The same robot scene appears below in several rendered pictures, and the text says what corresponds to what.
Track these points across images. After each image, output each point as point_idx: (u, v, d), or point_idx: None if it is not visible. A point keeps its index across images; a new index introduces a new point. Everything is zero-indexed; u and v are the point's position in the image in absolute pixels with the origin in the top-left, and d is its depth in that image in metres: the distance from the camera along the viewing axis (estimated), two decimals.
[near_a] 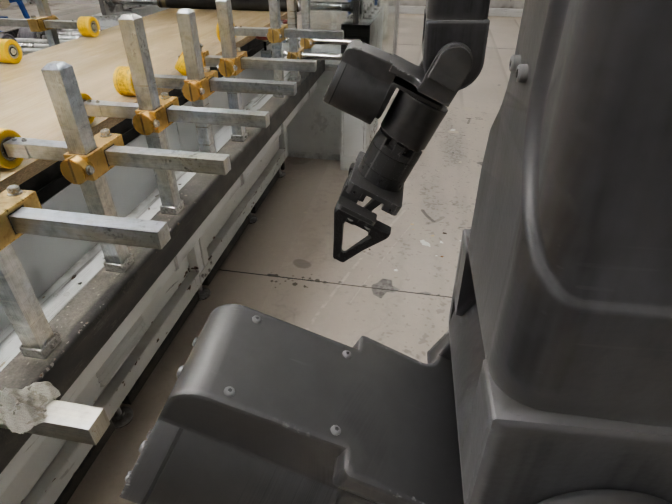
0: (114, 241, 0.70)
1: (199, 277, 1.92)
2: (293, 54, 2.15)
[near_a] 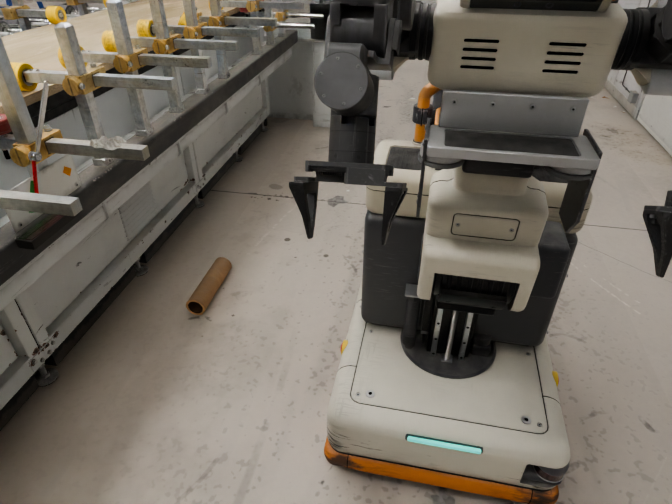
0: (148, 87, 1.35)
1: (195, 187, 2.57)
2: None
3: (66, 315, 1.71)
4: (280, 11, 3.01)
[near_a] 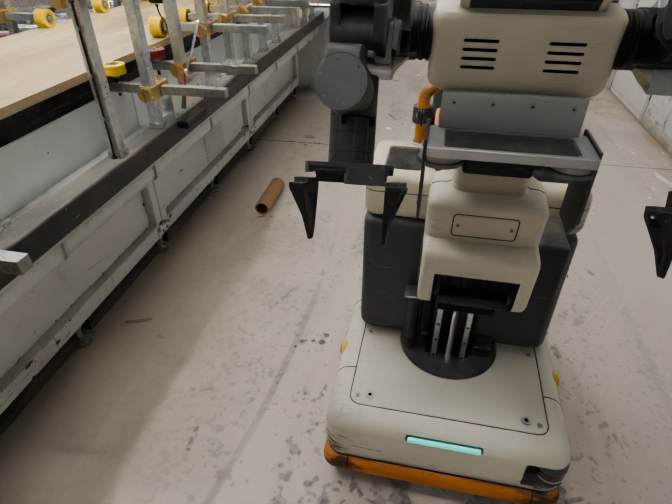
0: (249, 31, 2.01)
1: (249, 132, 3.23)
2: None
3: (175, 204, 2.37)
4: None
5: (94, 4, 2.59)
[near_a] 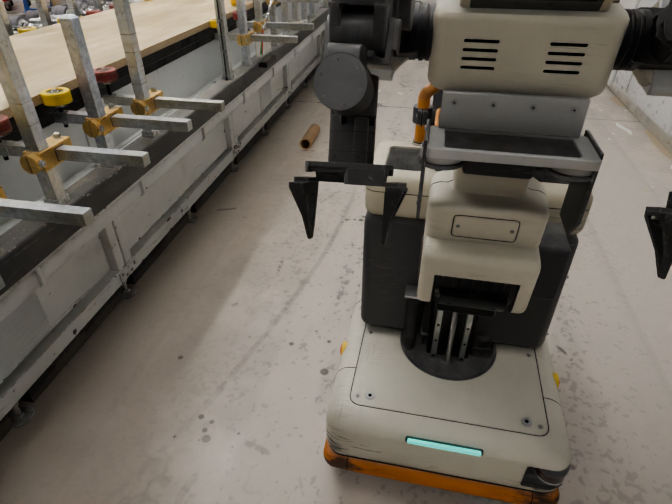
0: (305, 1, 2.75)
1: (288, 92, 3.97)
2: None
3: (242, 136, 3.11)
4: None
5: None
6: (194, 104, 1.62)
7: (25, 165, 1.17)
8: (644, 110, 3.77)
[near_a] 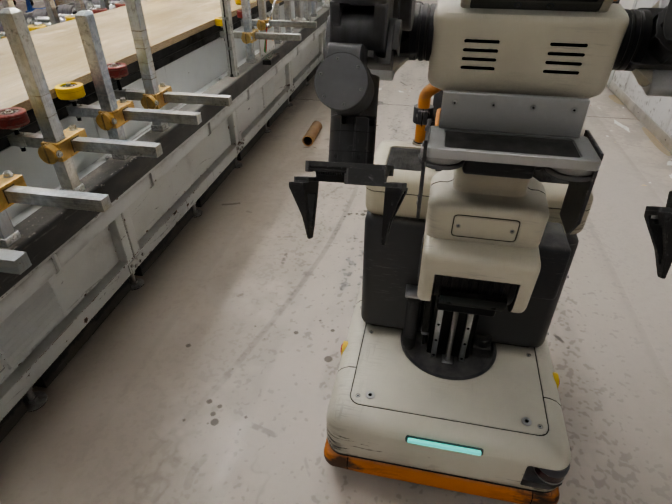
0: (308, 0, 2.80)
1: (290, 90, 4.02)
2: None
3: (245, 133, 3.16)
4: None
5: None
6: (202, 99, 1.67)
7: (43, 155, 1.22)
8: (642, 108, 3.82)
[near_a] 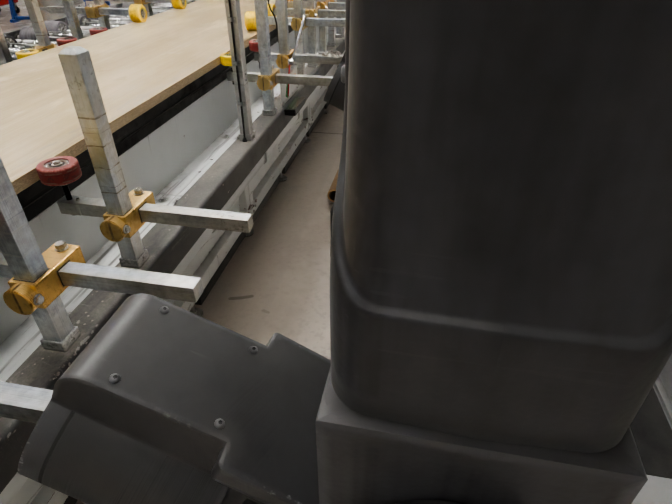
0: (342, 25, 2.13)
1: (308, 124, 3.35)
2: None
3: (258, 191, 2.49)
4: None
5: (174, 0, 2.71)
6: (204, 220, 1.00)
7: None
8: None
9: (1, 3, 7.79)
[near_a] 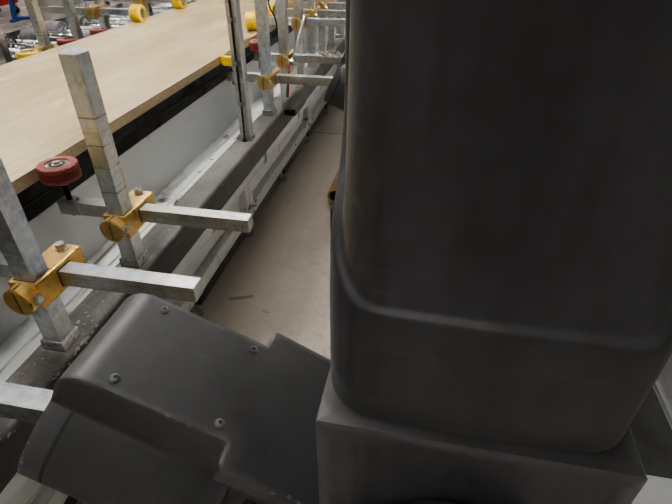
0: (342, 25, 2.13)
1: (308, 124, 3.35)
2: None
3: (258, 191, 2.49)
4: None
5: (174, 0, 2.71)
6: (204, 220, 1.00)
7: None
8: None
9: (1, 3, 7.79)
